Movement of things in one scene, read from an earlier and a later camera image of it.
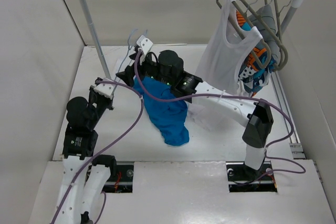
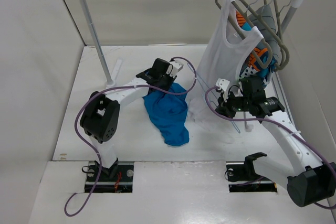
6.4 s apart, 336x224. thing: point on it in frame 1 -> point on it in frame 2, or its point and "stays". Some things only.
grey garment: [263, 20] stays
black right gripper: [127, 75] -> [223, 107]
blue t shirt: [169, 117] stays
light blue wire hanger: [122, 60] -> [213, 93]
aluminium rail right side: [295, 145] stays
